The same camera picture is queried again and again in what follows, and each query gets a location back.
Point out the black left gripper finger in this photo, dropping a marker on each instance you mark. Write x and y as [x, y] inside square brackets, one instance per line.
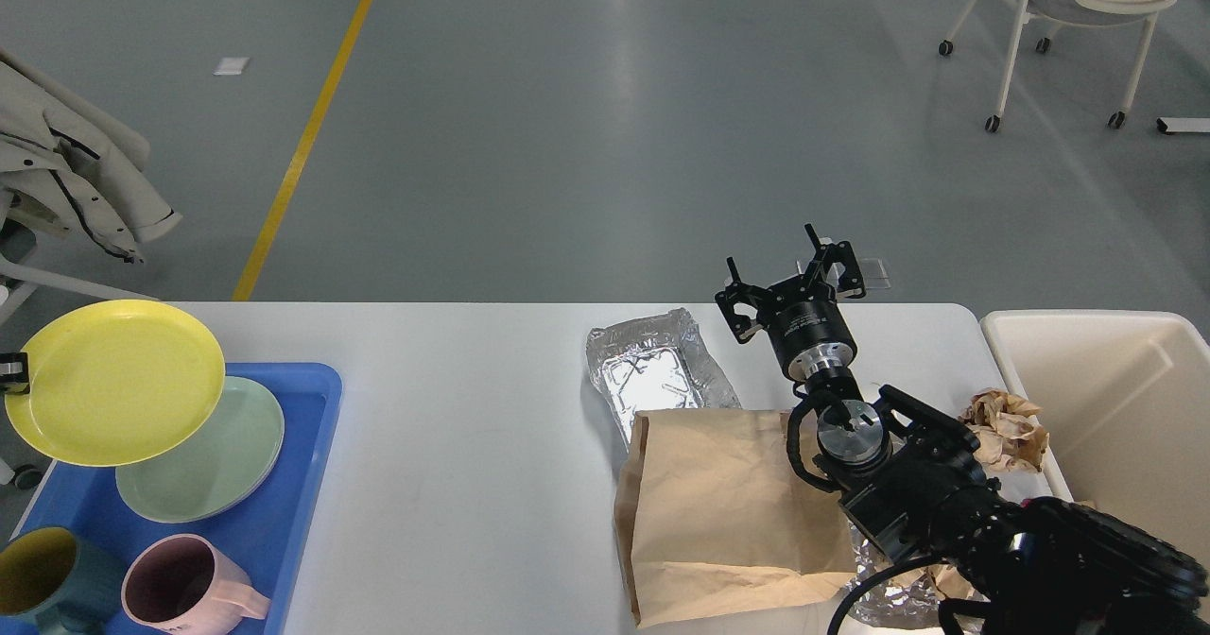
[15, 373]

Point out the beige jacket on chair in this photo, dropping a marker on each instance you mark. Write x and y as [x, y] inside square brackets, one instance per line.
[74, 168]

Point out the aluminium foil tray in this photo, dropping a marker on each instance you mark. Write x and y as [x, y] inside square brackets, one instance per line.
[910, 601]
[655, 363]

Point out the teal yellow mug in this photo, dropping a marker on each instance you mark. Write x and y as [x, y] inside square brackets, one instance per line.
[60, 583]

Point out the blue plastic tray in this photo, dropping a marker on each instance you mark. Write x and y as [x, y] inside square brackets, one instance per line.
[264, 534]

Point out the crumpled brown paper ball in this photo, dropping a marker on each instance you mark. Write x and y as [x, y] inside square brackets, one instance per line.
[1011, 438]

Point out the yellow plastic plate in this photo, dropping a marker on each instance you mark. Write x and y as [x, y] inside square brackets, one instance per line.
[116, 383]

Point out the beige plastic bin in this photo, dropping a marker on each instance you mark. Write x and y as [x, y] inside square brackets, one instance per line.
[1125, 399]

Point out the pale green plate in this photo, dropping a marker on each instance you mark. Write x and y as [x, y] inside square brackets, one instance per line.
[221, 465]

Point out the pink mug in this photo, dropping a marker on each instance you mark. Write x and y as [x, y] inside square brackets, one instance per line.
[183, 584]

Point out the brown paper bag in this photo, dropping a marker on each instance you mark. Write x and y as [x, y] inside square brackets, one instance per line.
[711, 520]

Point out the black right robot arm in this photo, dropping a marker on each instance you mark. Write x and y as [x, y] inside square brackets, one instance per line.
[908, 479]

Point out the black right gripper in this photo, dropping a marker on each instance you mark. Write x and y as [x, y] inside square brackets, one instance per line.
[806, 329]

